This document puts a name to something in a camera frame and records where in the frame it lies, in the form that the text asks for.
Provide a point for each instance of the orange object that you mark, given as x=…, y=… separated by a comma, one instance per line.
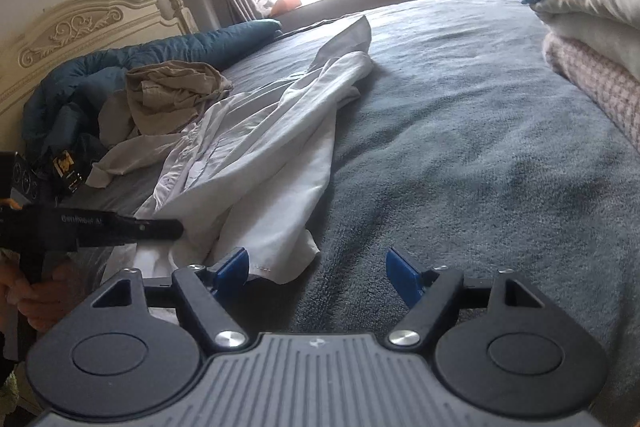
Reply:
x=285, y=6

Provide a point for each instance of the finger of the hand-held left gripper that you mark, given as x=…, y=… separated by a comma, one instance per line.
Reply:
x=140, y=229

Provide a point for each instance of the person's left hand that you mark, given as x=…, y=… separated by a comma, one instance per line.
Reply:
x=47, y=299

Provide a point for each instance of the teal duvet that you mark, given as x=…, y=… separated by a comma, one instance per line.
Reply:
x=150, y=52

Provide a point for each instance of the grey bed blanket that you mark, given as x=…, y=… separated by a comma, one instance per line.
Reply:
x=475, y=132

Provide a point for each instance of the white shirt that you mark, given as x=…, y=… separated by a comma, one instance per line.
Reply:
x=260, y=157

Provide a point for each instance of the cream carved headboard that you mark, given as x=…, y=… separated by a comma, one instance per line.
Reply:
x=75, y=27

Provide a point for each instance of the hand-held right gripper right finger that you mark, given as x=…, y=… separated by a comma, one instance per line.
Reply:
x=402, y=274

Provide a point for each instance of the beige crumpled garment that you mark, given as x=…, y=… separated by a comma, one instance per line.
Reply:
x=175, y=94

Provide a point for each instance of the pink houndstooth folded garment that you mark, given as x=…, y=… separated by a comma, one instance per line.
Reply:
x=600, y=79

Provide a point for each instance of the cream folded garment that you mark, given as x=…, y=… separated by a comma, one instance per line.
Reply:
x=595, y=39

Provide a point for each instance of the grey crumpled garment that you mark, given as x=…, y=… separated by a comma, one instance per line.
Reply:
x=125, y=152

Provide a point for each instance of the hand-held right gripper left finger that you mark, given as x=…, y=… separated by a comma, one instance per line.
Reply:
x=232, y=269

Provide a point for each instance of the white folded garment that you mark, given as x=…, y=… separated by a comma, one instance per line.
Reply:
x=590, y=4

